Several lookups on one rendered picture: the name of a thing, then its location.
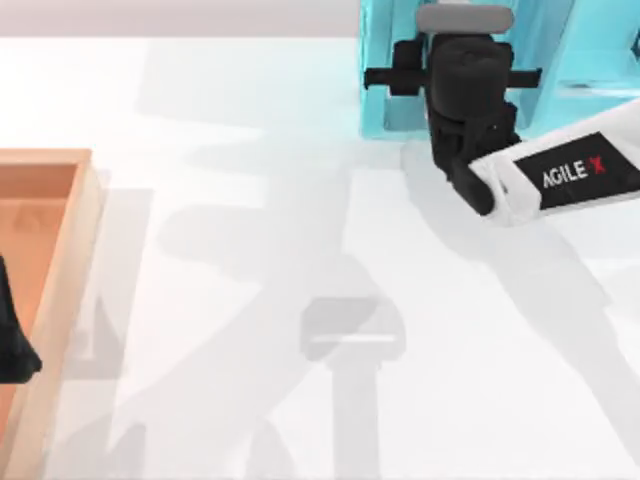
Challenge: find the light blue rack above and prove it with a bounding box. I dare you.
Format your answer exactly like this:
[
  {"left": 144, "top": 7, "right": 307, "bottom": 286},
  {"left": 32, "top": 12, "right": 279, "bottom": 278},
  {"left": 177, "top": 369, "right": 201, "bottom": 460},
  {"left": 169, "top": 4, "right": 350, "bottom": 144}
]
[{"left": 358, "top": 0, "right": 640, "bottom": 139}]

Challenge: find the shallow salmon-coloured box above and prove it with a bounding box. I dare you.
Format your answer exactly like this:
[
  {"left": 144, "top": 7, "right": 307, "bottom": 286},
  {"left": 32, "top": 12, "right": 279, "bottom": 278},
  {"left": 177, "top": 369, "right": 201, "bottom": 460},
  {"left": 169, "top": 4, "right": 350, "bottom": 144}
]
[{"left": 0, "top": 148, "right": 109, "bottom": 480}]

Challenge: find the pale grey rounded box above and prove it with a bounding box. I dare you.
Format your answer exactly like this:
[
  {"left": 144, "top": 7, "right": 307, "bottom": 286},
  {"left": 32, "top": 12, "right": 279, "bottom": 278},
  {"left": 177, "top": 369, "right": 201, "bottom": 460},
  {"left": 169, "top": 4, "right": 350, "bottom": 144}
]
[{"left": 415, "top": 3, "right": 516, "bottom": 36}]

